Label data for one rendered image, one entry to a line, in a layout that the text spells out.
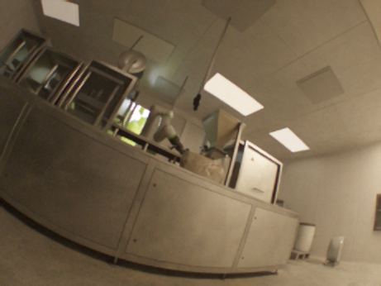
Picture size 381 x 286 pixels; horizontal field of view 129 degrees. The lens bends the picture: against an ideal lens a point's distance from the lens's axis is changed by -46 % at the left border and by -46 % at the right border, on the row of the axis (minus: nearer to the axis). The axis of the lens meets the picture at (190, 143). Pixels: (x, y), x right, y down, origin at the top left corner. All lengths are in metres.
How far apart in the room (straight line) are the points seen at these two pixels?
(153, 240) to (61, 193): 0.63
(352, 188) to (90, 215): 4.59
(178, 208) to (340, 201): 3.96
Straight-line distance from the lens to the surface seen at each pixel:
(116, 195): 1.03
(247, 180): 1.71
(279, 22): 2.32
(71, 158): 1.07
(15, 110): 1.33
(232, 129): 1.72
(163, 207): 1.09
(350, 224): 4.40
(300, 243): 4.03
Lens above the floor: 0.59
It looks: 20 degrees up
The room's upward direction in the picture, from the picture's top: 20 degrees clockwise
